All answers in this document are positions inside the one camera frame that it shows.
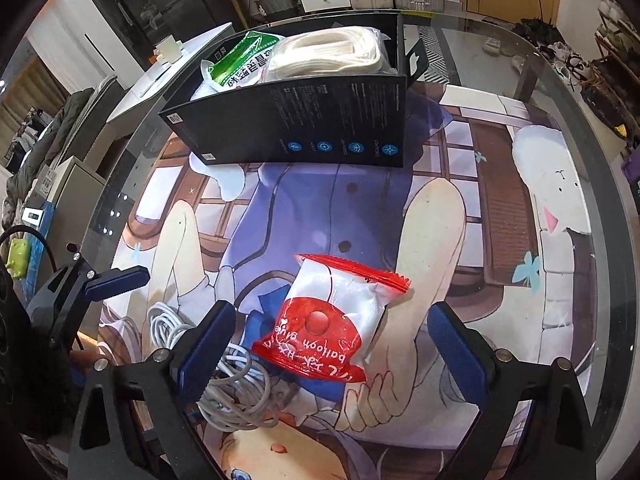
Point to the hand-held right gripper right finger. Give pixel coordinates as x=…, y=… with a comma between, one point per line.
x=457, y=355

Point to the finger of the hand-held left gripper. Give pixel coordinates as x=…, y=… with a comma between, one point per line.
x=117, y=281

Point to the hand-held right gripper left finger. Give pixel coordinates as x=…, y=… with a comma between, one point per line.
x=205, y=355

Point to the red and white packet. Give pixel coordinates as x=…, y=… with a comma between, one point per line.
x=320, y=320

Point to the black cardboard box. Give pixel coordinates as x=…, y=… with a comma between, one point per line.
x=300, y=120

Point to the clear bag of white laces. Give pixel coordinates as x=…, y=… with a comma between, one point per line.
x=320, y=50

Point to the blue box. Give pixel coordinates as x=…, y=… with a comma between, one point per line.
x=39, y=250

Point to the yellow-green toy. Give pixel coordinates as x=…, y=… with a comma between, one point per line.
x=17, y=257

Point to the grey storage box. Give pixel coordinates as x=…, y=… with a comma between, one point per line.
x=75, y=182

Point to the dark jacket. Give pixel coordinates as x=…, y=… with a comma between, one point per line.
x=55, y=130

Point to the clothes rack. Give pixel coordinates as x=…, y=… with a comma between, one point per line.
x=22, y=135

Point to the cartoon printed desk mat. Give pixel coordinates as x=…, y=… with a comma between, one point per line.
x=450, y=170

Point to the grey bed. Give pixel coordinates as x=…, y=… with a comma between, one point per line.
x=100, y=90

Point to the white coffee table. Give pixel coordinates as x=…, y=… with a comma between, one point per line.
x=150, y=85

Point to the white plastic cup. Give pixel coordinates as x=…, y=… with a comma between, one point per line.
x=167, y=50

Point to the white wardrobe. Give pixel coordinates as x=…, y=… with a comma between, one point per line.
x=85, y=35

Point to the green and white packet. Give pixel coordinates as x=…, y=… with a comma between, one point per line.
x=245, y=55

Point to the dark glass cabinet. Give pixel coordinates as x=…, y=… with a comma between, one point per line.
x=120, y=10

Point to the white rug with striped border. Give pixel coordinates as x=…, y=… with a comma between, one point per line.
x=430, y=55

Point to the wooden shoe rack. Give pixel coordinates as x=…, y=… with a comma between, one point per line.
x=615, y=60

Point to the black umbrella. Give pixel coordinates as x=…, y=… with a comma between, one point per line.
x=542, y=27

